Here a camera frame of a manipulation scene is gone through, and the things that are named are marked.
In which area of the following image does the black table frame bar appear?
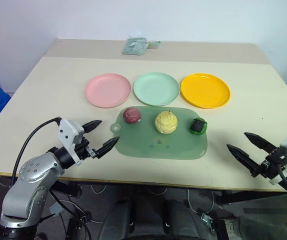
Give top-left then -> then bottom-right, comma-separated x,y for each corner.
215,189 -> 287,206

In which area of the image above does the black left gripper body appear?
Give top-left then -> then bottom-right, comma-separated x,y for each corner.
74,136 -> 98,161

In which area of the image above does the pink plate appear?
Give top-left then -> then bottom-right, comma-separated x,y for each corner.
84,73 -> 132,109

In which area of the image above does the translucent green cutting mat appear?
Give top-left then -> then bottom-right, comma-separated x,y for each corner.
110,105 -> 209,161

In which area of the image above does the dark red round fruit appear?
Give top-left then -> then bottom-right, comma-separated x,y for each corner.
122,107 -> 142,125

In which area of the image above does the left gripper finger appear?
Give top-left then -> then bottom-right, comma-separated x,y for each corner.
94,136 -> 121,160
82,119 -> 103,133

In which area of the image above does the yellow plate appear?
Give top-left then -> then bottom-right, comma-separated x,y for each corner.
180,72 -> 232,109

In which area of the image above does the caster wheel with metal bracket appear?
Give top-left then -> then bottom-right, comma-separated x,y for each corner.
200,212 -> 218,235

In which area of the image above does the pale yellow round fruit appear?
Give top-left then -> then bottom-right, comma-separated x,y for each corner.
154,108 -> 179,135

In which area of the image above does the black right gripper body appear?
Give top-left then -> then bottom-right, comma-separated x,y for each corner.
255,147 -> 287,179

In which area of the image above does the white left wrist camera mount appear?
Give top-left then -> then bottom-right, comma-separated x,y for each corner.
57,119 -> 86,166

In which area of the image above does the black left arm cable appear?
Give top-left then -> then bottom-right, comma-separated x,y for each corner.
10,116 -> 62,187

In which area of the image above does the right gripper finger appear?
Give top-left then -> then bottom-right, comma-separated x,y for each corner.
243,131 -> 277,154
226,143 -> 262,178

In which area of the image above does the dark rounded shape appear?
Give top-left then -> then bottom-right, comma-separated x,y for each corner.
97,199 -> 137,240
162,198 -> 211,240

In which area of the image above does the thin white cable loop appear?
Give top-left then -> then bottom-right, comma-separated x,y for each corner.
186,188 -> 216,215

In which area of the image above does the mint green plate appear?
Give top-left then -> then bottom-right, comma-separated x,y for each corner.
132,72 -> 181,107

